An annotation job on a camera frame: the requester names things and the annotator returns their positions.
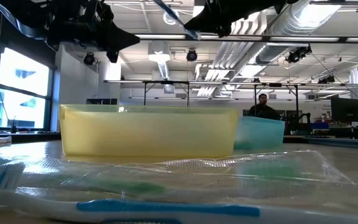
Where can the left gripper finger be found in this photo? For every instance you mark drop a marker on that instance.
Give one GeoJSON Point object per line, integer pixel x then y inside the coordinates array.
{"type": "Point", "coordinates": [120, 34]}
{"type": "Point", "coordinates": [115, 46]}

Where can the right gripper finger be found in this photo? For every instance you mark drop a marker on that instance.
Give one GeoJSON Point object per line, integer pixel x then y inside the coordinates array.
{"type": "Point", "coordinates": [216, 14]}
{"type": "Point", "coordinates": [224, 28]}

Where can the green toothbrush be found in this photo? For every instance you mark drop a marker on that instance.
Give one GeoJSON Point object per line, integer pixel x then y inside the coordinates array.
{"type": "Point", "coordinates": [269, 170]}

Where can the black background robot arm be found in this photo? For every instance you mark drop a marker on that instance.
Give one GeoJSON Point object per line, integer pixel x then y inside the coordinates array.
{"type": "Point", "coordinates": [300, 119]}

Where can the black ceiling spotlight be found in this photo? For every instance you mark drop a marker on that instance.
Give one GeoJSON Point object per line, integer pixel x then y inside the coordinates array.
{"type": "Point", "coordinates": [294, 56]}
{"type": "Point", "coordinates": [326, 80]}
{"type": "Point", "coordinates": [191, 55]}
{"type": "Point", "coordinates": [89, 58]}

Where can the rig overhead light bar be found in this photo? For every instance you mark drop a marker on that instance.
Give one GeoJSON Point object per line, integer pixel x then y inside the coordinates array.
{"type": "Point", "coordinates": [291, 39]}

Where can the person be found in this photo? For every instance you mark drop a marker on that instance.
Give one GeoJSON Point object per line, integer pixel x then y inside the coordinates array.
{"type": "Point", "coordinates": [263, 110]}

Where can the yellow translucent plastic bin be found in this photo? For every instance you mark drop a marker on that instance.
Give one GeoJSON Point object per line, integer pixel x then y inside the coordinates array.
{"type": "Point", "coordinates": [148, 133]}

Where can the teal translucent plastic bin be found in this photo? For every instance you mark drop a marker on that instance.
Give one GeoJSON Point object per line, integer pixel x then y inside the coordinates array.
{"type": "Point", "coordinates": [259, 133]}

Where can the black computer monitor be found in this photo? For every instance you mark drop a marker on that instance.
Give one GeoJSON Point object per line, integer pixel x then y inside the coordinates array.
{"type": "Point", "coordinates": [346, 109]}

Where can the black background desk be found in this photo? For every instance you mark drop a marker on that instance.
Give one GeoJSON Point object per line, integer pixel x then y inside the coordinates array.
{"type": "Point", "coordinates": [346, 132]}

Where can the black background rig frame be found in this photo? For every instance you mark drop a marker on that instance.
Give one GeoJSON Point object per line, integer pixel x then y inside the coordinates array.
{"type": "Point", "coordinates": [166, 82]}

